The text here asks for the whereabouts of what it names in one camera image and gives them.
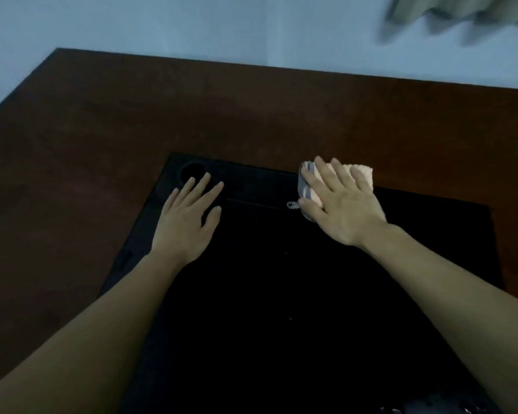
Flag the person's right hand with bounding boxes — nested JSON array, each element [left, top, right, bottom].
[[298, 156, 392, 250]]

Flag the person's left hand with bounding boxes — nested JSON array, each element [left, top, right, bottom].
[[150, 172, 225, 269]]

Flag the pink cleaning cloth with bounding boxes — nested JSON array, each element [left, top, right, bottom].
[[286, 161, 374, 225]]

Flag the person's right forearm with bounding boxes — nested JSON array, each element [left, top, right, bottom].
[[359, 223, 518, 414]]

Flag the person's left forearm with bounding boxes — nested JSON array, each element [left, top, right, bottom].
[[0, 252, 186, 414]]

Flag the black tray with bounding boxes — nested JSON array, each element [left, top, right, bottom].
[[97, 153, 506, 414]]

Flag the beige curtain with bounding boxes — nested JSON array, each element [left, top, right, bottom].
[[388, 0, 518, 25]]

